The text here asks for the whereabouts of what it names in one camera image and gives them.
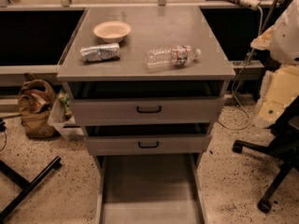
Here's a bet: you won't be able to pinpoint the clear plastic water bottle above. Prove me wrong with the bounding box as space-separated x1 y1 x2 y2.
145 45 201 69

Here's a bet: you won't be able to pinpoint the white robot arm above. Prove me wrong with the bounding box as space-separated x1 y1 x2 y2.
270 0 299 65

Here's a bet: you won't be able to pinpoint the grey drawer cabinet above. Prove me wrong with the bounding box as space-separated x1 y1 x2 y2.
56 5 236 173

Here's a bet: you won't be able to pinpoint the grey middle drawer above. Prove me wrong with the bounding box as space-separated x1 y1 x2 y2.
84 123 212 156

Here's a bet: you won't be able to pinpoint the grey drawer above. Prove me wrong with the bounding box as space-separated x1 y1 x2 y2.
84 123 212 156
95 154 207 224
71 81 225 125

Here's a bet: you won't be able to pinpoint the grey top drawer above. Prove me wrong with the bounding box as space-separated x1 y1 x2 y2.
71 81 225 125

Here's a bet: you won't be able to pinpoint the grey bottom drawer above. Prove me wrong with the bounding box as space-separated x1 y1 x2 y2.
95 154 207 224

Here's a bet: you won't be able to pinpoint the silver foil snack bag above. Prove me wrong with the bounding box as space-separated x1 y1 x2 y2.
80 43 121 62

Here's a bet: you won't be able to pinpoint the beige paper bowl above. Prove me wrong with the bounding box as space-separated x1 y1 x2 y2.
93 21 131 43

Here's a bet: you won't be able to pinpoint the clear plastic bin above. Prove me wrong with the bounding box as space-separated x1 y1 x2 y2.
48 91 83 141

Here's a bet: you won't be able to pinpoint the brown paper bag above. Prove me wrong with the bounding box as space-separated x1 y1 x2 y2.
18 73 58 139

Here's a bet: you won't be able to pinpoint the yellow foam block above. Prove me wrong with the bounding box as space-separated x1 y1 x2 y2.
253 65 299 128

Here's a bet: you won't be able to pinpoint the black office chair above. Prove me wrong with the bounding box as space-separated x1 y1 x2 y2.
233 97 299 213

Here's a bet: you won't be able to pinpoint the black stand legs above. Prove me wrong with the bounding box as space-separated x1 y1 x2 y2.
0 156 62 224

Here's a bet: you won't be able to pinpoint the grey cable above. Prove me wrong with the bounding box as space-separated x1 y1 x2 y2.
218 5 264 132

